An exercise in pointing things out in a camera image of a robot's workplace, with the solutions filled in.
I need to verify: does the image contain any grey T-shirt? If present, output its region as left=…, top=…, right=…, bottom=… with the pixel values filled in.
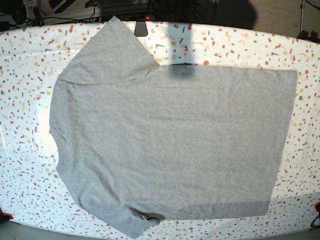
left=49, top=17, right=298, bottom=239

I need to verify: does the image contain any black power strip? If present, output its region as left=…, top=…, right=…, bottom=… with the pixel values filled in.
left=93, top=14, right=154, bottom=23

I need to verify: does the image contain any red corner clamp right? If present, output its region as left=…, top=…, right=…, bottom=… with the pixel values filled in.
left=310, top=202, right=320, bottom=229

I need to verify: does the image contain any red corner clamp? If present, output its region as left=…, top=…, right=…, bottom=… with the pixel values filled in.
left=310, top=202, right=320, bottom=229
left=0, top=212, right=13, bottom=224

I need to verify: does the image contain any red corner clamp left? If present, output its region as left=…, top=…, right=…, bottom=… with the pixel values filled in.
left=0, top=212, right=13, bottom=224

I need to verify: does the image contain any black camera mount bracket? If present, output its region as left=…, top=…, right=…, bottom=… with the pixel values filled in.
left=134, top=21, right=148, bottom=37

